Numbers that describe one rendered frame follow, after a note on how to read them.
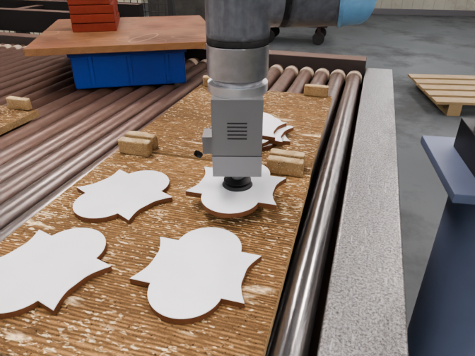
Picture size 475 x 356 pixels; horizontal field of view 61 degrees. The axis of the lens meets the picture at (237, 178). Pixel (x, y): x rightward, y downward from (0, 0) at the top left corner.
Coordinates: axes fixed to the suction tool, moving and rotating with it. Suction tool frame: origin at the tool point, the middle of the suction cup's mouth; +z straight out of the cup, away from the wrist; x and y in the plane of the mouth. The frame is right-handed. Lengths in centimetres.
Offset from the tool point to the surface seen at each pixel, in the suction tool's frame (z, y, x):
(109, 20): -12, -76, -39
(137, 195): 0.4, 0.7, -14.4
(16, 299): 0.4, 20.6, -22.0
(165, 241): 0.4, 11.1, -8.5
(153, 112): 3.4, -41.2, -20.8
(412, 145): 95, -221, 125
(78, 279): 0.4, 17.7, -16.8
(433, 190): 95, -158, 115
